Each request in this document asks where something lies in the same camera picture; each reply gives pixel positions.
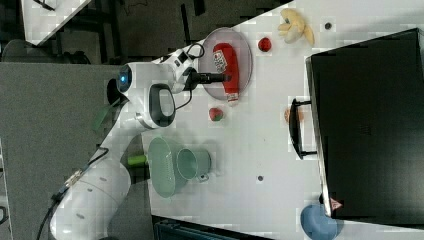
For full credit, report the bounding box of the orange slice toy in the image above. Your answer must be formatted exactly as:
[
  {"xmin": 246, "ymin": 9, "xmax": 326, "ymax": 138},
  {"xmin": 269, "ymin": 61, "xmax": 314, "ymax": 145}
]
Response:
[{"xmin": 284, "ymin": 108, "xmax": 304, "ymax": 124}]

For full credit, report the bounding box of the green pepper toy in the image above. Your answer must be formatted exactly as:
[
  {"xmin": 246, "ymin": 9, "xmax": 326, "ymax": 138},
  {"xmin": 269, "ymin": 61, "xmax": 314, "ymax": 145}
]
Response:
[{"xmin": 127, "ymin": 155, "xmax": 147, "ymax": 166}]

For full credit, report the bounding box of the blue plastic cup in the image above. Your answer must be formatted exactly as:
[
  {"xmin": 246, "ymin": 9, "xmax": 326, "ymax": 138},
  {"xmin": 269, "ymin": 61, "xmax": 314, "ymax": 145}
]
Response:
[{"xmin": 300, "ymin": 204, "xmax": 339, "ymax": 240}]

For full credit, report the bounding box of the silver black toaster oven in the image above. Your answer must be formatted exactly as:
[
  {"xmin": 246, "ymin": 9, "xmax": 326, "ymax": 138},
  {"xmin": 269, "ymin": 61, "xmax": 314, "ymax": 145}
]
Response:
[{"xmin": 305, "ymin": 28, "xmax": 424, "ymax": 229}]

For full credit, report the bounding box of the red plush ketchup bottle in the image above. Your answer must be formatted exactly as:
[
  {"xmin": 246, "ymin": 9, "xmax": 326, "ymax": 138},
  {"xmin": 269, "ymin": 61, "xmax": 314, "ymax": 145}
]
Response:
[{"xmin": 213, "ymin": 43, "xmax": 239, "ymax": 107}]

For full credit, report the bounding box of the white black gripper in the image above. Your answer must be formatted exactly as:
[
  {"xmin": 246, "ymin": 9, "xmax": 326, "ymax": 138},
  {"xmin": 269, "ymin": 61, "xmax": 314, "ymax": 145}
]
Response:
[{"xmin": 160, "ymin": 49, "xmax": 231, "ymax": 94}]

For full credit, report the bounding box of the small red strawberry toy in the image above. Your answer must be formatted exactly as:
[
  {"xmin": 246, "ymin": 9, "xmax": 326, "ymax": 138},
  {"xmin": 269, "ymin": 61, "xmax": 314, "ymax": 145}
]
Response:
[{"xmin": 258, "ymin": 37, "xmax": 272, "ymax": 52}]

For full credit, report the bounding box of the green plastic mug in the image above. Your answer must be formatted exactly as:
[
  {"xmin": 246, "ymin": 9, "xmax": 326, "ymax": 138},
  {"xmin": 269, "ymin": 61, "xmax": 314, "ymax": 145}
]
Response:
[{"xmin": 177, "ymin": 148, "xmax": 211, "ymax": 182}]

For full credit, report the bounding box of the green perforated colander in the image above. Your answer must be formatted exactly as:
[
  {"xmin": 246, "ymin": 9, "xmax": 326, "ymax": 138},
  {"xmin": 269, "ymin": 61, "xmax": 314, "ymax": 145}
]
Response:
[{"xmin": 147, "ymin": 137, "xmax": 187, "ymax": 198}]

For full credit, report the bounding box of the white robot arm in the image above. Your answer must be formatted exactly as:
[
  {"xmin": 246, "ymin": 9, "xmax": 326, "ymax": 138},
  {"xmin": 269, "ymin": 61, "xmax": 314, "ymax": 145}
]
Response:
[{"xmin": 49, "ymin": 49, "xmax": 232, "ymax": 240}]

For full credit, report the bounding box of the yellow plush banana toy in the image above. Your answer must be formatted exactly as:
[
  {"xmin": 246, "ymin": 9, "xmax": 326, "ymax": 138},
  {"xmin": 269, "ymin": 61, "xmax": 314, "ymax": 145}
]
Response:
[{"xmin": 278, "ymin": 8, "xmax": 315, "ymax": 46}]

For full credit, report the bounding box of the large red strawberry toy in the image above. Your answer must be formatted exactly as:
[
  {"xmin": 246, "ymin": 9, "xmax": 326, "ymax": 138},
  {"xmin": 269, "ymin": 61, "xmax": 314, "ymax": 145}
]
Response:
[{"xmin": 209, "ymin": 107, "xmax": 224, "ymax": 122}]

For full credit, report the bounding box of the grey round plate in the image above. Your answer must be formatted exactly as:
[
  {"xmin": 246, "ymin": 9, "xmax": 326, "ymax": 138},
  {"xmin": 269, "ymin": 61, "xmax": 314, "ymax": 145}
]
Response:
[{"xmin": 198, "ymin": 28, "xmax": 253, "ymax": 94}]

